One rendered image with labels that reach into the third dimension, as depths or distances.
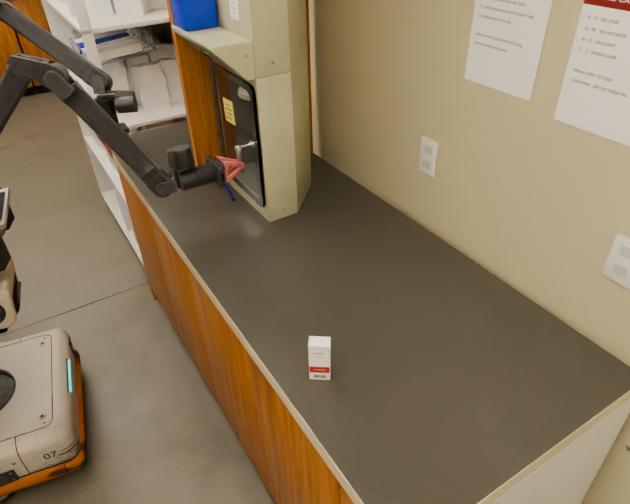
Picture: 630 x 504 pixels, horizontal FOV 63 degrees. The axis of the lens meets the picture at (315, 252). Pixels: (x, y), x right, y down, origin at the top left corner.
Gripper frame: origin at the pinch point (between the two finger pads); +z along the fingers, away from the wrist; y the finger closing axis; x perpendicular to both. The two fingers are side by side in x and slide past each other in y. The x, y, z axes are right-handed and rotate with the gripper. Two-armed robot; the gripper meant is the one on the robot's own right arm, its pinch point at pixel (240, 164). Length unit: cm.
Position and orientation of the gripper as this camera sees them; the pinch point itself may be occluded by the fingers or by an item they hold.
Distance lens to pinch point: 163.0
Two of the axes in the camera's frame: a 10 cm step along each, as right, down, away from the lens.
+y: -5.2, -4.9, 7.0
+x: 0.4, 8.1, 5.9
